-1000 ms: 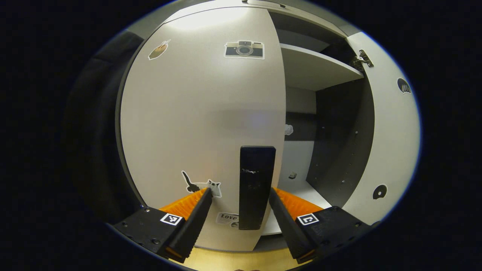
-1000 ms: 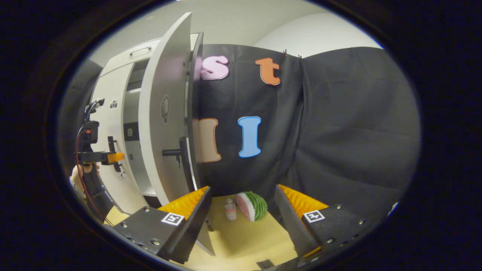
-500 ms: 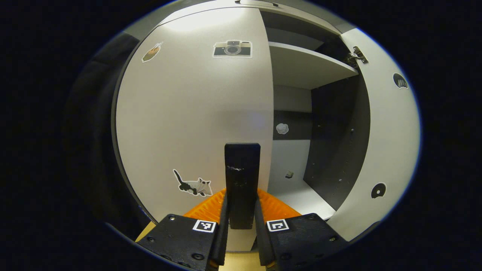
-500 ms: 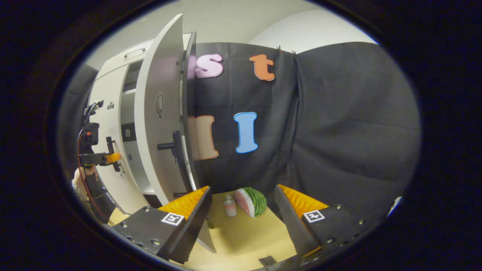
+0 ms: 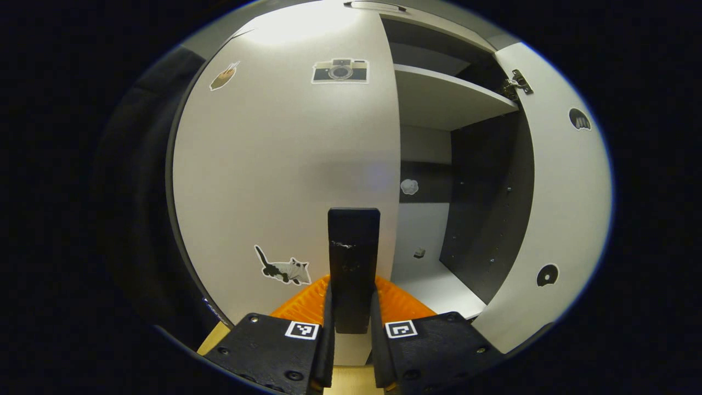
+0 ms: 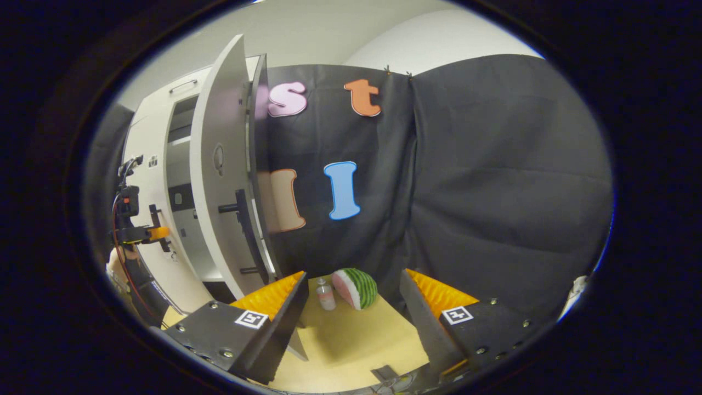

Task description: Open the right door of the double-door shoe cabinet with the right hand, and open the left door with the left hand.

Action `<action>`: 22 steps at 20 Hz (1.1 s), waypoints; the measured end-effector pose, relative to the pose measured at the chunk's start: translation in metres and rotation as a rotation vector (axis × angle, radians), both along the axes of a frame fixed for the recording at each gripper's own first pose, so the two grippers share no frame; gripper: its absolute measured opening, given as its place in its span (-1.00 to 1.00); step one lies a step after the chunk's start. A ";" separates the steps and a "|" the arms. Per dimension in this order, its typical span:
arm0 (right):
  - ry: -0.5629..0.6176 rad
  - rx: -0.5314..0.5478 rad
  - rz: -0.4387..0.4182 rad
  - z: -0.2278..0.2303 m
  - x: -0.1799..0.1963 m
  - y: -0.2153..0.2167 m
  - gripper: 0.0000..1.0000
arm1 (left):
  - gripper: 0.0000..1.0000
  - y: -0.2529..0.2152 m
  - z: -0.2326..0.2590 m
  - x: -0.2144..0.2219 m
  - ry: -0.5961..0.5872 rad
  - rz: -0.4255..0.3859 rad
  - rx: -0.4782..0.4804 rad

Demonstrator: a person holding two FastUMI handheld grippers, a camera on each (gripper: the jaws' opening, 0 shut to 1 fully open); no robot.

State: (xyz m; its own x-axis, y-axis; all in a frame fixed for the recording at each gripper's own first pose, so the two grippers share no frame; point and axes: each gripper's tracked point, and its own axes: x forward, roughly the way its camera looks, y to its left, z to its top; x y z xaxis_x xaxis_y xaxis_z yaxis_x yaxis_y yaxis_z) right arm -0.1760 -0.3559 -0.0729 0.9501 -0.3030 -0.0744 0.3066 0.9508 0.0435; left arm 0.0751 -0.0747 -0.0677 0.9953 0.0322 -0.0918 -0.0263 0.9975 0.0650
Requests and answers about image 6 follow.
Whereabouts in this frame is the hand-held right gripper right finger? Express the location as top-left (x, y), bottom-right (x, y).
top-left (399, 268), bottom-right (542, 380)

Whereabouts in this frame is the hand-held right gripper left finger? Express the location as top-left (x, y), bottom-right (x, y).
top-left (158, 270), bottom-right (310, 385)

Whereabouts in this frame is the black door handle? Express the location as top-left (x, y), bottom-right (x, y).
top-left (148, 204), bottom-right (172, 254)
top-left (218, 189), bottom-right (270, 286)

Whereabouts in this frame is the grey double-door shoe cabinet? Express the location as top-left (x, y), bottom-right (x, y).
top-left (121, 34), bottom-right (283, 316)

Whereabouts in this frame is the camera sticker shoe cabinet door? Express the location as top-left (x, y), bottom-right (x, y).
top-left (122, 107), bottom-right (216, 315)

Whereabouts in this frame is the headphone sticker shoe cabinet door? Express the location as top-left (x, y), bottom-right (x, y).
top-left (188, 34), bottom-right (283, 301)

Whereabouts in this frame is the grey cabinet drawer front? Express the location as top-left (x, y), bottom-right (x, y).
top-left (133, 54), bottom-right (263, 126)

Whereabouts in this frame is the small clear bottle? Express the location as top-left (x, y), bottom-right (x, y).
top-left (316, 278), bottom-right (337, 312)

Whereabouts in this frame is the blue white label card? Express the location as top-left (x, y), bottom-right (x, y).
top-left (152, 280), bottom-right (177, 309)

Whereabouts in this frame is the watermelon slice toy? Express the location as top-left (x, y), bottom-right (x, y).
top-left (331, 268), bottom-right (379, 311)

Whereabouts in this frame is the white cloth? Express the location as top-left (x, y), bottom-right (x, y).
top-left (558, 274), bottom-right (589, 321)

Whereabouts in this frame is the thin red cable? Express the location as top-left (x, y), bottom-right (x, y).
top-left (111, 195), bottom-right (148, 321)

